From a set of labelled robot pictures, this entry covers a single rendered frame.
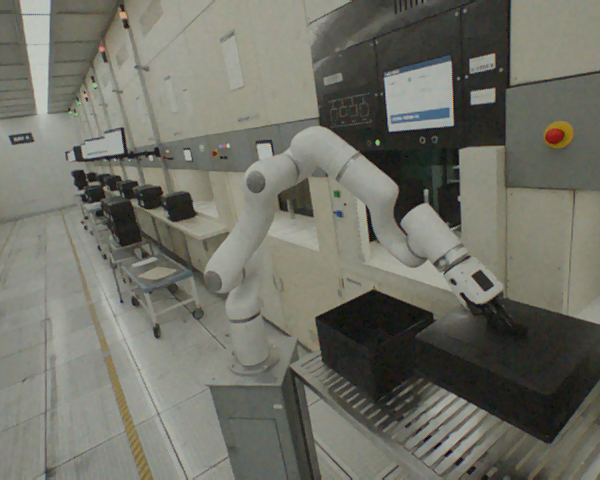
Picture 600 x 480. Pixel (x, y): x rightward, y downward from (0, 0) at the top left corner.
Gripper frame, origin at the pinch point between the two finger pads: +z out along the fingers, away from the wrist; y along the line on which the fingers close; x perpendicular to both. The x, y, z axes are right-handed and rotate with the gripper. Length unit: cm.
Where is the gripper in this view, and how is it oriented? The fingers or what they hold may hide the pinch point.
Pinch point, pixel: (503, 320)
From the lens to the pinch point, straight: 96.2
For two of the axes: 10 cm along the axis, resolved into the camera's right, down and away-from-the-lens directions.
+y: 7.9, -3.0, 5.3
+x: -3.1, 5.6, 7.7
